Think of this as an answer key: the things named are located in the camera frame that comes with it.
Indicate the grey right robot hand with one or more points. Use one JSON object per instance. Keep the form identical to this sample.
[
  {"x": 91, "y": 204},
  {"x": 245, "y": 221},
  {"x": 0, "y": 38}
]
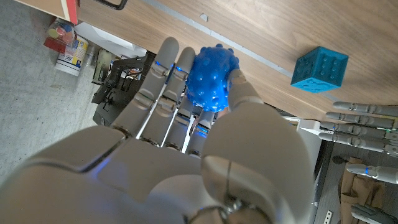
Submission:
[{"x": 155, "y": 174}]

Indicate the white labelled canister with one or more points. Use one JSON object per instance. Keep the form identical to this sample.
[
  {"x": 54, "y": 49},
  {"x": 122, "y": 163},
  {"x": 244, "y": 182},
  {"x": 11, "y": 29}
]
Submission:
[{"x": 73, "y": 57}]

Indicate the blue spiky stress ball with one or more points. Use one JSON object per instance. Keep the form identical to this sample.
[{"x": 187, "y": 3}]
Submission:
[{"x": 208, "y": 77}]

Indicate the clear jar of coloured pieces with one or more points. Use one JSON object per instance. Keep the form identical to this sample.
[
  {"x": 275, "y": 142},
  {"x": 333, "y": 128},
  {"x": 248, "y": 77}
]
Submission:
[{"x": 62, "y": 31}]

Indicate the teal studded block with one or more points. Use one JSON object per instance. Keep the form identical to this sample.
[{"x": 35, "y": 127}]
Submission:
[{"x": 320, "y": 70}]

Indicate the white paper sheets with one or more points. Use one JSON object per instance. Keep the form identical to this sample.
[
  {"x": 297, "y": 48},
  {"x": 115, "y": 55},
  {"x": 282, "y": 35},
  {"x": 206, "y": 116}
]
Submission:
[{"x": 105, "y": 40}]

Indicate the black computer monitor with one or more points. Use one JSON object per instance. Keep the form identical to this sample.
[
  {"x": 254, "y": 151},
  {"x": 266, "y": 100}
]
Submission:
[{"x": 118, "y": 90}]

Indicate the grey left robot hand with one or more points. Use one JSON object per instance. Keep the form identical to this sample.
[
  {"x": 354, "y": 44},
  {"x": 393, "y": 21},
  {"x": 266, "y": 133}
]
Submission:
[{"x": 363, "y": 133}]

